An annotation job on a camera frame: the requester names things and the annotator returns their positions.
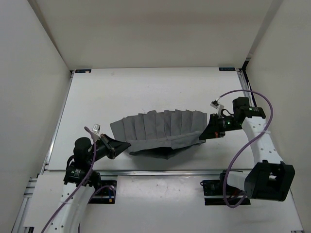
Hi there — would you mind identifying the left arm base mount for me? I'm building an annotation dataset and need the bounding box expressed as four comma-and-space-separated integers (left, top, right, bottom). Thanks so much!
88, 180, 117, 204

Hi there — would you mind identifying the aluminium front rail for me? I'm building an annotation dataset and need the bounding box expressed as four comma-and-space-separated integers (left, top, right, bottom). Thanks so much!
99, 170, 222, 176

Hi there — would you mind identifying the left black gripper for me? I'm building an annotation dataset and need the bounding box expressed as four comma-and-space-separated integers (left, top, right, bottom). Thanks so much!
86, 133, 130, 164

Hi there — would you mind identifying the grey pleated skirt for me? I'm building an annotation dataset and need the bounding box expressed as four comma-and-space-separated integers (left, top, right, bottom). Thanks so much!
110, 109, 207, 159

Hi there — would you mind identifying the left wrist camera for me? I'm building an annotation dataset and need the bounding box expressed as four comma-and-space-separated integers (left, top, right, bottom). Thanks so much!
91, 124, 101, 140

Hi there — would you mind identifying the right blue corner label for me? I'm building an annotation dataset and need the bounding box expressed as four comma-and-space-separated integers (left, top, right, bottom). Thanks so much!
219, 67, 236, 71

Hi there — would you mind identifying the left blue corner label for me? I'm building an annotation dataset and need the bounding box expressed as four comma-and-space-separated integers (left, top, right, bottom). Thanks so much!
75, 69, 91, 73

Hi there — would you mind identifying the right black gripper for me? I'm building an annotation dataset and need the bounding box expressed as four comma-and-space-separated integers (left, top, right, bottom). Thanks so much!
199, 113, 243, 139

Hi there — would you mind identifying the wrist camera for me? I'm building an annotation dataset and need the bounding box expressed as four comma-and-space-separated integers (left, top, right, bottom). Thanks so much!
210, 100, 224, 115
91, 124, 101, 140

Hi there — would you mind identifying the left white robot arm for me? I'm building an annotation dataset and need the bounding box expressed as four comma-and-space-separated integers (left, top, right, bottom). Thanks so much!
41, 133, 131, 233

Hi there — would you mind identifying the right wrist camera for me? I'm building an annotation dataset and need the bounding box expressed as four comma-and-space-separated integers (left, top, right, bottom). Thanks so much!
210, 100, 224, 115

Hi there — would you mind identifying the aluminium left frame rail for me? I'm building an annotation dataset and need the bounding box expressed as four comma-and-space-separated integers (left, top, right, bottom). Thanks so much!
11, 70, 75, 233

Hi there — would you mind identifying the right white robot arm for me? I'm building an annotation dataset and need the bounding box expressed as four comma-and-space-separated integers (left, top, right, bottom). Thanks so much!
199, 97, 295, 201

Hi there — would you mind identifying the blue corner label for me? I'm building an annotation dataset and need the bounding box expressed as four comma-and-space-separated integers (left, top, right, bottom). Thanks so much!
75, 69, 91, 73
219, 67, 236, 71

